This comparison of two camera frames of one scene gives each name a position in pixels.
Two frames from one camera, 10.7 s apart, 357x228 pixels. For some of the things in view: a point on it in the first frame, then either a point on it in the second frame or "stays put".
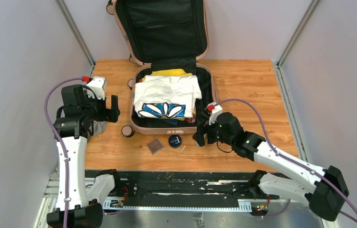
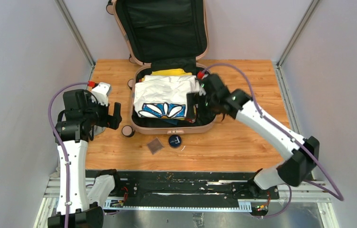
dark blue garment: [174, 121] stays put
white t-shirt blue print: [163, 97] stays put
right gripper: [202, 129] to [193, 98]
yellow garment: [178, 72] stays put
